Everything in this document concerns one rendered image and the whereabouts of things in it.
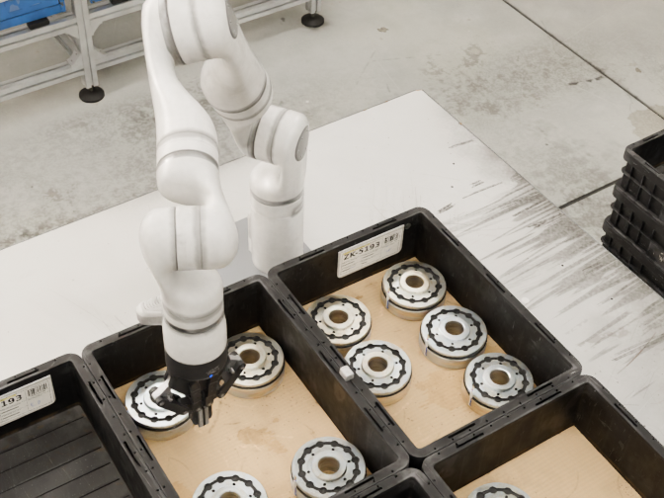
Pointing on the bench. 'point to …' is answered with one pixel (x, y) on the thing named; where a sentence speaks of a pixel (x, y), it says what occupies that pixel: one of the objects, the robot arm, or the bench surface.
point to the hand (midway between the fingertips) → (200, 412)
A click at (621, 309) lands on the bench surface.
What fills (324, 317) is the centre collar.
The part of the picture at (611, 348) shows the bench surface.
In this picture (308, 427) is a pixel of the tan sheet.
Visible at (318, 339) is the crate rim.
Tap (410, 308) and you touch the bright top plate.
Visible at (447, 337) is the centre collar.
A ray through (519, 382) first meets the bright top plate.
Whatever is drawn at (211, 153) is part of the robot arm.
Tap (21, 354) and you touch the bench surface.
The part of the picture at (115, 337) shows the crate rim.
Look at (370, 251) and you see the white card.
